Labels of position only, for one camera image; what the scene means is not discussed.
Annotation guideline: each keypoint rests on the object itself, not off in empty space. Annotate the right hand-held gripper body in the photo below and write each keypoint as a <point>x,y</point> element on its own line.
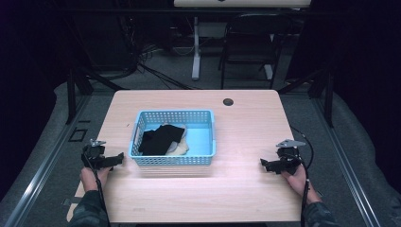
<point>288,156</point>

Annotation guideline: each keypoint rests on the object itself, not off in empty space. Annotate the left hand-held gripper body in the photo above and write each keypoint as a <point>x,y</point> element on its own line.
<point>93,153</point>

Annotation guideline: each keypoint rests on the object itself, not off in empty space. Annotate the person's left hand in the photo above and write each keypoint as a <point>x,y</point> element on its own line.
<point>91,178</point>

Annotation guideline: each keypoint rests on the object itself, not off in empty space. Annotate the person's right hand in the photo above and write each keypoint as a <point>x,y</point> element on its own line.
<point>299,184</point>

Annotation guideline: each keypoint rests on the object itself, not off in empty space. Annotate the black cloth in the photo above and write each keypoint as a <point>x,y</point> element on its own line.
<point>159,140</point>

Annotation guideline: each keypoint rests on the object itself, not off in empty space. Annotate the black metal stand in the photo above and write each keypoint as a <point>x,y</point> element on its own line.
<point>72,94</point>
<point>327,94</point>

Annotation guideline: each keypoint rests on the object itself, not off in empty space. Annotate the beige sock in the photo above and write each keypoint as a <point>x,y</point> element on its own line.
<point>181,148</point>

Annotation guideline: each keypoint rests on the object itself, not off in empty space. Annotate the blue plastic basket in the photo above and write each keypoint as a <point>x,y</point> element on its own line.
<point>201,138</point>

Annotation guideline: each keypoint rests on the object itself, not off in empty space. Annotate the black chair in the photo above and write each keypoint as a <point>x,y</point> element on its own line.
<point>249,44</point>

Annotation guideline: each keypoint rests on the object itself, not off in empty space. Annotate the white desk with leg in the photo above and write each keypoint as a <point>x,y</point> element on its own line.
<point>196,47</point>

